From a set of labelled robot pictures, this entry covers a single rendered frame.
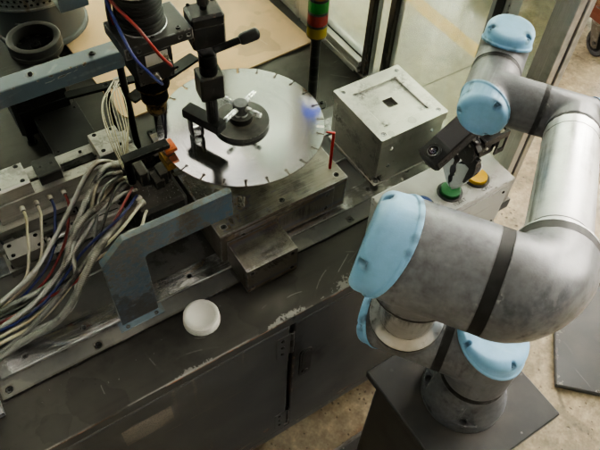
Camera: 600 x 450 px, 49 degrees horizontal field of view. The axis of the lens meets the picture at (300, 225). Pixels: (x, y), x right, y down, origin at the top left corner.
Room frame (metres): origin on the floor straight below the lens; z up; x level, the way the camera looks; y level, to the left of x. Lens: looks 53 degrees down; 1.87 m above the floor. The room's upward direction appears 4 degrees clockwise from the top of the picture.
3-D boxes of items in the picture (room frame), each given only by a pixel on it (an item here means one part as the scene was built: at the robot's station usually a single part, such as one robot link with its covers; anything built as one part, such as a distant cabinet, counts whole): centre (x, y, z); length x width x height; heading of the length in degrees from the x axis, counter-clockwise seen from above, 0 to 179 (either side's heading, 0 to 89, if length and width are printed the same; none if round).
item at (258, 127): (0.94, 0.13, 0.96); 0.11 x 0.11 x 0.03
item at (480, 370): (0.50, -0.31, 0.91); 0.13 x 0.12 x 0.14; 70
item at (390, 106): (1.09, -0.18, 0.82); 0.18 x 0.18 x 0.15; 36
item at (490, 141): (0.86, -0.30, 1.07); 0.09 x 0.08 x 0.12; 126
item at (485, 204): (0.86, -0.28, 0.82); 0.28 x 0.11 x 0.15; 126
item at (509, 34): (0.85, -0.30, 1.22); 0.09 x 0.08 x 0.11; 160
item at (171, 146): (0.83, 0.29, 0.95); 0.10 x 0.03 x 0.07; 126
